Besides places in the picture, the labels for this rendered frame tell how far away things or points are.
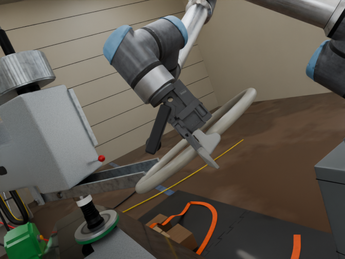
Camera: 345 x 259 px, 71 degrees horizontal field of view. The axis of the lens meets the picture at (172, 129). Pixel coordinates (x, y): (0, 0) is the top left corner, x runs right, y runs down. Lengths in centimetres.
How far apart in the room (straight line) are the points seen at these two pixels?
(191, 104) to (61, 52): 590
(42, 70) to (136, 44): 64
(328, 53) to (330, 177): 47
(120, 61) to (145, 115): 604
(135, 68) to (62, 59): 579
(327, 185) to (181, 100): 78
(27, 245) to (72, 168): 182
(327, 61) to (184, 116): 68
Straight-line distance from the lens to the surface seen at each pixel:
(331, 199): 120
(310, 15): 104
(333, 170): 111
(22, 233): 289
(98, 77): 635
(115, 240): 122
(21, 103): 109
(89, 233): 127
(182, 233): 224
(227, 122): 58
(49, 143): 109
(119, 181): 97
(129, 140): 643
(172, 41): 63
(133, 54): 55
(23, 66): 112
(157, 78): 53
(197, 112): 54
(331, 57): 107
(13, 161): 133
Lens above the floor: 138
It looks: 11 degrees down
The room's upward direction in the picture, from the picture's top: 22 degrees counter-clockwise
